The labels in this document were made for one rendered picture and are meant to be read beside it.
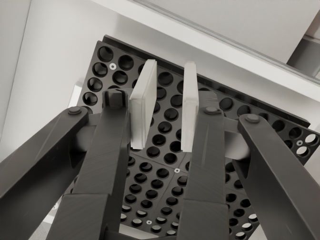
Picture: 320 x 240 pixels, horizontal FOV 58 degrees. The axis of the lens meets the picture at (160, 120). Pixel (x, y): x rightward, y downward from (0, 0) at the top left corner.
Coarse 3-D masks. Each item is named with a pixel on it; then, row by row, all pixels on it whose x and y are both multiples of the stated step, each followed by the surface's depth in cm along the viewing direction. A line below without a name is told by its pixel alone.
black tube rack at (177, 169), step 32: (96, 64) 27; (128, 64) 27; (160, 64) 27; (160, 96) 28; (224, 96) 25; (160, 128) 30; (288, 128) 26; (160, 160) 28; (128, 192) 30; (160, 192) 30; (128, 224) 32; (160, 224) 32; (256, 224) 31
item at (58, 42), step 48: (48, 0) 28; (96, 0) 23; (144, 0) 26; (48, 48) 30; (144, 48) 30; (192, 48) 30; (240, 48) 26; (48, 96) 32; (288, 96) 32; (0, 144) 35
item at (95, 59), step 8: (96, 48) 24; (112, 48) 24; (96, 56) 24; (112, 56) 24; (104, 64) 24; (88, 72) 24; (96, 72) 25; (88, 80) 25; (104, 80) 25; (88, 88) 25; (104, 88) 25; (80, 96) 25; (96, 96) 25; (80, 104) 26; (88, 104) 26; (96, 104) 26; (64, 192) 30
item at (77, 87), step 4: (76, 84) 30; (80, 84) 31; (76, 88) 30; (80, 88) 30; (72, 92) 31; (76, 92) 31; (72, 96) 31; (76, 96) 31; (72, 100) 31; (76, 100) 31; (68, 104) 31; (72, 104) 31; (76, 104) 31
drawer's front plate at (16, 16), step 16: (0, 0) 23; (16, 0) 25; (0, 16) 24; (16, 16) 26; (0, 32) 25; (16, 32) 28; (0, 48) 26; (16, 48) 29; (0, 64) 27; (16, 64) 31; (0, 80) 28; (0, 96) 30; (0, 112) 31; (0, 128) 33
